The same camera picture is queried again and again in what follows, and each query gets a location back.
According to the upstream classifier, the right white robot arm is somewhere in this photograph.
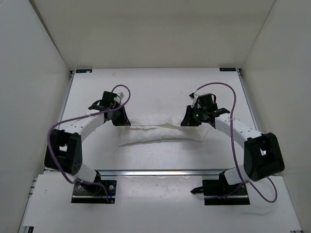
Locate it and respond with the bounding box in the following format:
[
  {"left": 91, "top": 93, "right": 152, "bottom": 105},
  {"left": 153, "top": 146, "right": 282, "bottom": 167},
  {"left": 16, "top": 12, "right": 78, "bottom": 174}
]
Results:
[{"left": 180, "top": 93, "right": 285, "bottom": 196}]

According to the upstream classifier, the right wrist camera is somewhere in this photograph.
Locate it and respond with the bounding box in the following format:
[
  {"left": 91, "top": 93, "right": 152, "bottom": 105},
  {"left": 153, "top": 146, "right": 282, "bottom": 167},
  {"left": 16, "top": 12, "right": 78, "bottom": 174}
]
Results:
[{"left": 189, "top": 90, "right": 198, "bottom": 108}]

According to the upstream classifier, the right blue corner label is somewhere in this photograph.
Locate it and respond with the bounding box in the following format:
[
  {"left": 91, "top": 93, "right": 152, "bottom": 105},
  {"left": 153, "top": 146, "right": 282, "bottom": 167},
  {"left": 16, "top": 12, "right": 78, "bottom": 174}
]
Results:
[{"left": 219, "top": 67, "right": 236, "bottom": 72}]

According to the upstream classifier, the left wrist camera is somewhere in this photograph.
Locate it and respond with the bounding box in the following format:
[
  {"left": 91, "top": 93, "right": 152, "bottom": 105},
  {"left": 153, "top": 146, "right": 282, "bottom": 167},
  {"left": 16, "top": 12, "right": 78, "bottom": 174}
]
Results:
[{"left": 117, "top": 92, "right": 124, "bottom": 100}]

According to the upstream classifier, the purple cable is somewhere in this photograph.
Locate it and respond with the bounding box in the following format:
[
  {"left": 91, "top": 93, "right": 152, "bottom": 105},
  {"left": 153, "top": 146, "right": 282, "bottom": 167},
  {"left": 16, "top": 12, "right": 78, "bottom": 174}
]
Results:
[
  {"left": 190, "top": 82, "right": 279, "bottom": 203},
  {"left": 47, "top": 84, "right": 132, "bottom": 203}
]

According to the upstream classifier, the white pleated skirt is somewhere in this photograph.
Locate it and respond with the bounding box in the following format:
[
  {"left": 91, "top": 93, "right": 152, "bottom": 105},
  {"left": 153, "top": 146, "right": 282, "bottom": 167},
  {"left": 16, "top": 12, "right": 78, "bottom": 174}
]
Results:
[{"left": 117, "top": 114, "right": 208, "bottom": 146}]

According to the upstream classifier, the left blue corner label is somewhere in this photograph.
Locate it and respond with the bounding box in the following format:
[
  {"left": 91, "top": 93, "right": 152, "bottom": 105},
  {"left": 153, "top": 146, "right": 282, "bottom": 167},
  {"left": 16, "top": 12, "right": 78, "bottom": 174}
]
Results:
[{"left": 75, "top": 69, "right": 92, "bottom": 73}]

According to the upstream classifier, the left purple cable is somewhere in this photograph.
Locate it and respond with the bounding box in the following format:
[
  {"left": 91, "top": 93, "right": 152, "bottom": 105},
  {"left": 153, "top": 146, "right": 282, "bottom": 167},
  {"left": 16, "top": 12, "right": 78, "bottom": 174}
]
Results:
[{"left": 47, "top": 84, "right": 132, "bottom": 203}]

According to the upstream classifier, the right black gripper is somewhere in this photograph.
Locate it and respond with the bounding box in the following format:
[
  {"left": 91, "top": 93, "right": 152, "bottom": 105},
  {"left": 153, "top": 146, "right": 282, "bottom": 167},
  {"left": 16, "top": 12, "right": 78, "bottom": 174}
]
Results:
[{"left": 181, "top": 105, "right": 207, "bottom": 127}]

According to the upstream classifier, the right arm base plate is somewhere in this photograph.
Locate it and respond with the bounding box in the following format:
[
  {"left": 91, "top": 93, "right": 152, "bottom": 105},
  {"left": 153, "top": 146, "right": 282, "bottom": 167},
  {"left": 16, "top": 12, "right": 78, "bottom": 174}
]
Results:
[{"left": 202, "top": 180, "right": 250, "bottom": 206}]

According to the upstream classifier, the blue corner label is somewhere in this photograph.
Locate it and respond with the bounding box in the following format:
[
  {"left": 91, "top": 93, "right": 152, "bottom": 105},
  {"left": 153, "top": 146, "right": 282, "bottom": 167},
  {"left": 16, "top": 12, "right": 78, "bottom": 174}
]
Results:
[
  {"left": 75, "top": 69, "right": 92, "bottom": 73},
  {"left": 219, "top": 67, "right": 236, "bottom": 72}
]

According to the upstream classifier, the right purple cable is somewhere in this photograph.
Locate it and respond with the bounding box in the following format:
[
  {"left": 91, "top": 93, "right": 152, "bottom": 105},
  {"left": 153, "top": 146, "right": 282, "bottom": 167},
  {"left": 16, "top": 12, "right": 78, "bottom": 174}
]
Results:
[{"left": 190, "top": 82, "right": 279, "bottom": 203}]

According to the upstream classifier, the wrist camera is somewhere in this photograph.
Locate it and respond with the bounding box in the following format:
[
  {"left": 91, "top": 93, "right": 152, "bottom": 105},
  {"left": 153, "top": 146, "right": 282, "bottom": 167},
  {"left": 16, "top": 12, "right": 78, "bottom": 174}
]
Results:
[
  {"left": 117, "top": 92, "right": 124, "bottom": 100},
  {"left": 189, "top": 90, "right": 198, "bottom": 108}
]

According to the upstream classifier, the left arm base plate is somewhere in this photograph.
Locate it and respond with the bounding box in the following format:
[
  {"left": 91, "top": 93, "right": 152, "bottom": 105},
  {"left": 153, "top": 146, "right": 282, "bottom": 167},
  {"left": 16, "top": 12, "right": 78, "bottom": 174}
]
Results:
[{"left": 71, "top": 180, "right": 117, "bottom": 204}]

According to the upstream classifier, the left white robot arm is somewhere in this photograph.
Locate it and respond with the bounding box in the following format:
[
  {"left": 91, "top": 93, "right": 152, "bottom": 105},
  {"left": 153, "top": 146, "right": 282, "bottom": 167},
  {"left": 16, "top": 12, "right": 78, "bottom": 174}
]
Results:
[{"left": 44, "top": 91, "right": 131, "bottom": 193}]

